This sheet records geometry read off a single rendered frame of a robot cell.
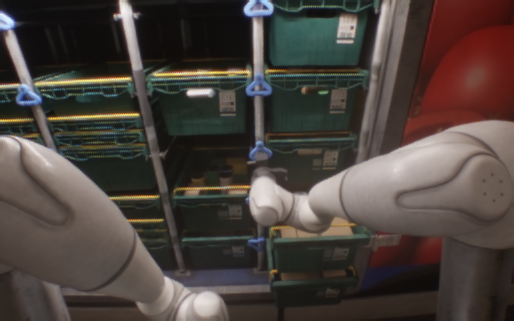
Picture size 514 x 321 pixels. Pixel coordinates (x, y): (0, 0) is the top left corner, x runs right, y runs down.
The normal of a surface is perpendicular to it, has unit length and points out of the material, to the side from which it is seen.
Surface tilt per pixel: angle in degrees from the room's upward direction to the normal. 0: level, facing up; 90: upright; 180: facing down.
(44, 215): 77
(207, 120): 91
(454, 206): 87
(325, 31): 97
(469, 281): 84
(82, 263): 98
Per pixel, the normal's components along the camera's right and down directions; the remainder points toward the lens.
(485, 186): 0.16, -0.12
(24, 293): 0.79, 0.24
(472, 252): -0.73, 0.24
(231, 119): 0.04, 0.48
